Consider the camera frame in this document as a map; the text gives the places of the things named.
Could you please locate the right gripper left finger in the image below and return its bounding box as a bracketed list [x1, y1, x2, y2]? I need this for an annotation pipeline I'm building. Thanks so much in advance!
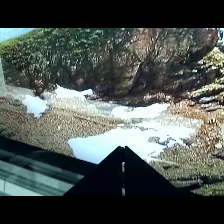
[64, 145, 125, 197]

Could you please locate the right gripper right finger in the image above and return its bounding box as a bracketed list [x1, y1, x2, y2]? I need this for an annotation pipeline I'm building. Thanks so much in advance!
[124, 145, 184, 197]

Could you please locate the silver frame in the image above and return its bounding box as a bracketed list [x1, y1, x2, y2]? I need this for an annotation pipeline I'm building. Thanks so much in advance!
[0, 148, 85, 197]

